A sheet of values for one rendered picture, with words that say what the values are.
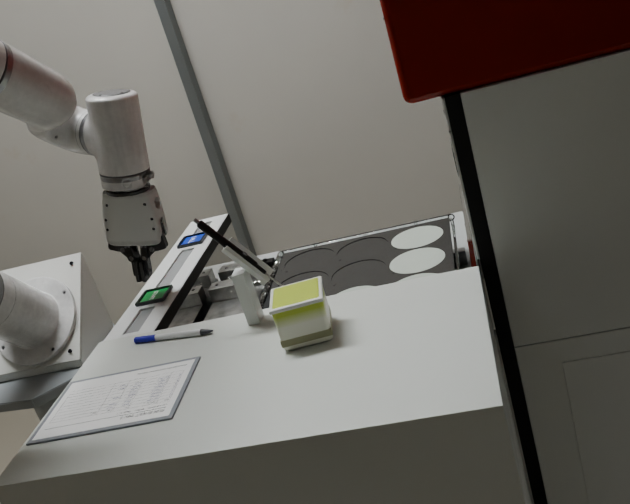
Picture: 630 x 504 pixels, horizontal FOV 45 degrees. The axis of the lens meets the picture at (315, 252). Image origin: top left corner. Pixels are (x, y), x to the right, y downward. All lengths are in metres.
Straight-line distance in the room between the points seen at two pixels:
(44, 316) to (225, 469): 0.78
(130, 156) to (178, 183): 1.97
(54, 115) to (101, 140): 0.13
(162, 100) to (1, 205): 0.98
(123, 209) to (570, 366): 0.77
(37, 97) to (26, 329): 0.58
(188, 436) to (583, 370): 0.61
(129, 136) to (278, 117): 1.77
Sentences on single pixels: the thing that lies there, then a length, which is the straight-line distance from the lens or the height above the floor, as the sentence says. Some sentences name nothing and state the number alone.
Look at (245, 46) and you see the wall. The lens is 2.98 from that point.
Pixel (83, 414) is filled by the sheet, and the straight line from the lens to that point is 1.10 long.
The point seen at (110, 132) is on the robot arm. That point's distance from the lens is 1.27.
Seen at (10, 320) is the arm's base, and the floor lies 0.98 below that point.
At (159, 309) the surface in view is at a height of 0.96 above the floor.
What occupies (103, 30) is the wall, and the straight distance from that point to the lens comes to 3.20.
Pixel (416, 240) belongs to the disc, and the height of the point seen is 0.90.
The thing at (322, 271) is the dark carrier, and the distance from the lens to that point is 1.42.
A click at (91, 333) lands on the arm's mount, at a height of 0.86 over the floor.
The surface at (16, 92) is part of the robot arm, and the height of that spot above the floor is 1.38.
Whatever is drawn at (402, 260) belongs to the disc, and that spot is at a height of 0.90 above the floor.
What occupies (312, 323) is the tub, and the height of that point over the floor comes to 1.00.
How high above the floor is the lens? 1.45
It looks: 21 degrees down
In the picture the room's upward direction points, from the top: 17 degrees counter-clockwise
